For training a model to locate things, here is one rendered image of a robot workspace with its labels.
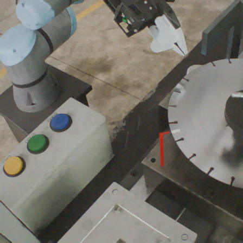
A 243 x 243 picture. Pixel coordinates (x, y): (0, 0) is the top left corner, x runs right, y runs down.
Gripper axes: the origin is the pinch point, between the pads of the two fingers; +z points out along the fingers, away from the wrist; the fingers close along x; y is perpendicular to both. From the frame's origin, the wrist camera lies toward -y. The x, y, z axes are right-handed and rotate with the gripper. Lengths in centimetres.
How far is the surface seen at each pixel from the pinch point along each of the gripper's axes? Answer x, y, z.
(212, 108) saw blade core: 2.1, 5.0, 12.9
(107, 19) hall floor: -177, -87, -79
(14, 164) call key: -12.2, 39.9, -1.6
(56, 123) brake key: -13.8, 27.6, -3.6
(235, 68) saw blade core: -0.2, -8.0, 9.9
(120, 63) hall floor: -145, -56, -33
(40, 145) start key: -12.4, 33.1, -1.7
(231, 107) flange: 4.6, 2.7, 14.8
